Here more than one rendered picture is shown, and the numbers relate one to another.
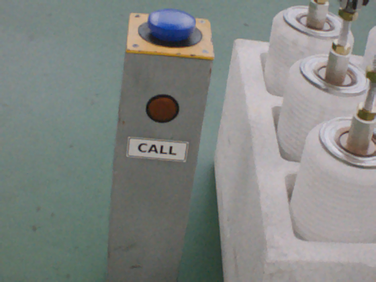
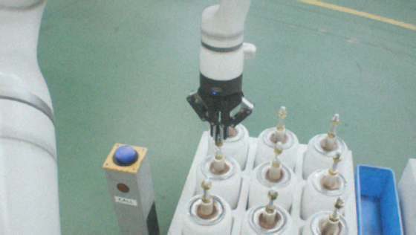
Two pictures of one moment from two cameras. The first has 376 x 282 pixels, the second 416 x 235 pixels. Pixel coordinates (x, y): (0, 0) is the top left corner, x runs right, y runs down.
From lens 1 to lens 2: 0.40 m
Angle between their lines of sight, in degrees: 16
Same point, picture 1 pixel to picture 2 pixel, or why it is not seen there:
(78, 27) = (169, 101)
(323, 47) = (225, 146)
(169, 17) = (122, 152)
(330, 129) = (195, 201)
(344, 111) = (215, 187)
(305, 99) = (199, 179)
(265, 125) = (192, 182)
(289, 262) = not seen: outside the picture
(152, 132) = (122, 195)
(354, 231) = not seen: outside the picture
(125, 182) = (118, 210)
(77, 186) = not seen: hidden behind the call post
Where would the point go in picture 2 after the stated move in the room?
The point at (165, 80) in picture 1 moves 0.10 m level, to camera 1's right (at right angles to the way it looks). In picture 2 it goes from (120, 178) to (167, 192)
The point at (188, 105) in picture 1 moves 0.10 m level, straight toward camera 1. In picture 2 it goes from (131, 187) to (108, 226)
